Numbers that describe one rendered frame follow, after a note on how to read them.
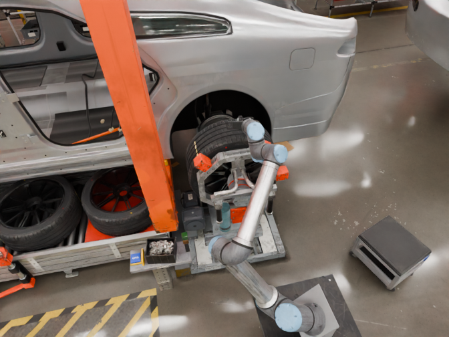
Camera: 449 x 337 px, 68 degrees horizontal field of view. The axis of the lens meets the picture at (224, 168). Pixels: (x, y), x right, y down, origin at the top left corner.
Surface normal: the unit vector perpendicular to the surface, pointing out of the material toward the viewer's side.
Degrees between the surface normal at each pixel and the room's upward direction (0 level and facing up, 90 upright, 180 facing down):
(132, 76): 90
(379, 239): 0
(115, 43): 90
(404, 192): 0
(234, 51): 82
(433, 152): 0
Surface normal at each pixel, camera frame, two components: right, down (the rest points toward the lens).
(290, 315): -0.69, -0.29
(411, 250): -0.04, -0.69
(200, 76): 0.18, 0.71
